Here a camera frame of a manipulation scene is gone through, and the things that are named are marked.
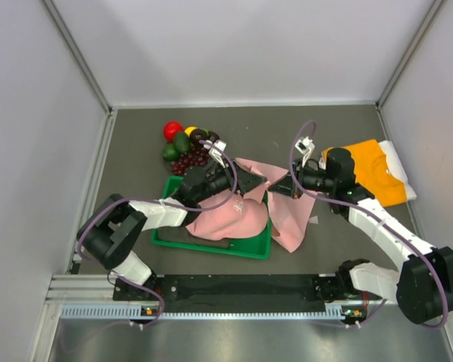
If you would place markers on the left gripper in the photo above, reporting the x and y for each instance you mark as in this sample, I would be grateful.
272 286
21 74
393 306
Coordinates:
246 180

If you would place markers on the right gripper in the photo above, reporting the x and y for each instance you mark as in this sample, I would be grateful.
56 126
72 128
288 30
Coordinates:
288 185

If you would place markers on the pink plastic bag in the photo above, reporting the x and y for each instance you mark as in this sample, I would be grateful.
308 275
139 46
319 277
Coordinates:
289 216

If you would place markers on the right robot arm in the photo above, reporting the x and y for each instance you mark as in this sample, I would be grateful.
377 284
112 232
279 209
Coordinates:
421 283

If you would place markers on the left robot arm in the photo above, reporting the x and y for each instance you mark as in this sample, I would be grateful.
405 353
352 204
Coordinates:
110 234

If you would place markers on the pink baseball cap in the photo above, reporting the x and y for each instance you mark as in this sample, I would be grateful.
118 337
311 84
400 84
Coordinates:
239 218

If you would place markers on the dark red grape bunch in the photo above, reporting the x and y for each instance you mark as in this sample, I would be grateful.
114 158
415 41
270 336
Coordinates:
194 157

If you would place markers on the dark kiwi fruit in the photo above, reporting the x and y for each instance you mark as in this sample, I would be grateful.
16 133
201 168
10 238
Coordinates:
213 137

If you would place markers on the dark brown fruit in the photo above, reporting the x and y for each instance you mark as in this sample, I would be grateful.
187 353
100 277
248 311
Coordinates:
197 135

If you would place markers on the green plastic tray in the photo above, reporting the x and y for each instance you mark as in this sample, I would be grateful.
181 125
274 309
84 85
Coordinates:
257 247

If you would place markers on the green avocado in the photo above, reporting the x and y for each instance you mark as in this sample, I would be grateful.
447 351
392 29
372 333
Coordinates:
181 142

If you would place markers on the yellow lemon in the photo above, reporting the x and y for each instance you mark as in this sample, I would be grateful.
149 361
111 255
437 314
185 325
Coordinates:
189 130

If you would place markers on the dark olive folded cloth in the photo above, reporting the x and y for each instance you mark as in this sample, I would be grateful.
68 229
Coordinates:
182 236

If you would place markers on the orange folded t-shirt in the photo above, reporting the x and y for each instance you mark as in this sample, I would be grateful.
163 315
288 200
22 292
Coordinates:
370 168

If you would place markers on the red tomato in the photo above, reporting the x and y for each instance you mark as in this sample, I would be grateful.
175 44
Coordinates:
170 129

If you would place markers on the white folded cloth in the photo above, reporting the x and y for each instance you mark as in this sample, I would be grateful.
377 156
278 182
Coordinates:
395 168

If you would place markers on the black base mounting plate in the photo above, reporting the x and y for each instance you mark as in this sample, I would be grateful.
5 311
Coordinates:
186 287

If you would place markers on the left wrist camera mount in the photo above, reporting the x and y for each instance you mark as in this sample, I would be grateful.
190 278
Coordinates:
216 150

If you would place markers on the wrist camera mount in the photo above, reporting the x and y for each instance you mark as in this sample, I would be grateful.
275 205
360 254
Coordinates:
305 146
216 150

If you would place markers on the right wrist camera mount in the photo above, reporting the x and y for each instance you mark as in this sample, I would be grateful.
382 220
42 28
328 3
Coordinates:
305 146

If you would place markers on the aluminium frame rail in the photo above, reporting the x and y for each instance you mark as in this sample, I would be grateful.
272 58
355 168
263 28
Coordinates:
102 288

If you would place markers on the grey slotted cable duct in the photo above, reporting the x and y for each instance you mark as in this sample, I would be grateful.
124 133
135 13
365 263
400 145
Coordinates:
140 313

